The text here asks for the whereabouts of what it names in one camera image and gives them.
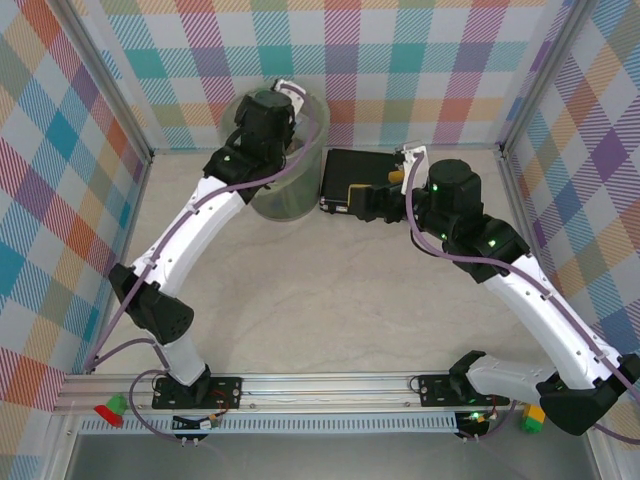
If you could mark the small controller board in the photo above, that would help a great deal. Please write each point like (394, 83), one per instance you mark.
(207, 425)
(475, 420)

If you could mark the translucent round waste bin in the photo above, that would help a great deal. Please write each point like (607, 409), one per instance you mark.
(300, 200)

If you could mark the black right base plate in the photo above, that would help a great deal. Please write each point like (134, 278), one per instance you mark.
(435, 390)

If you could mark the grey metal panel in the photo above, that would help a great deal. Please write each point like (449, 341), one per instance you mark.
(325, 457)

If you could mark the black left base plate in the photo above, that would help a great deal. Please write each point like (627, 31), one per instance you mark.
(225, 390)

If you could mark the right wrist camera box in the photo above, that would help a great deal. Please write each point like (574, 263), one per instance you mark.
(412, 149)

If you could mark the red green cone toy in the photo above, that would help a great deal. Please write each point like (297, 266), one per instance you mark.
(112, 407)

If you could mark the black hard case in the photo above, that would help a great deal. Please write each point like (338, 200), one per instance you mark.
(350, 167)

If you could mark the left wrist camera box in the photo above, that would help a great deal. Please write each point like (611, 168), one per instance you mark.
(299, 107)

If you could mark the yellow green toy block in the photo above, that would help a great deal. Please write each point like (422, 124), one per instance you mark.
(532, 420)

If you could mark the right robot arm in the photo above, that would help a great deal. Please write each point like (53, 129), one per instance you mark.
(545, 310)

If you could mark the aluminium frame post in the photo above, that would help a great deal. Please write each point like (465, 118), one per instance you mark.
(107, 80)
(544, 75)

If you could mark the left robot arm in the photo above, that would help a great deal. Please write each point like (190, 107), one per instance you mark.
(190, 225)

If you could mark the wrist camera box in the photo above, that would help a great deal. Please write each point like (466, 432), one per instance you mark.
(299, 107)
(412, 149)

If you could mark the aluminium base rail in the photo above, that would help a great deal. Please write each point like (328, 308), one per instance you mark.
(325, 392)

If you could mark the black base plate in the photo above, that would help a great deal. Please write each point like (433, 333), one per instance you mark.
(225, 390)
(435, 390)

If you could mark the aluminium frame rail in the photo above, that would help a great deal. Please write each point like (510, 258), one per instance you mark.
(460, 148)
(138, 200)
(510, 190)

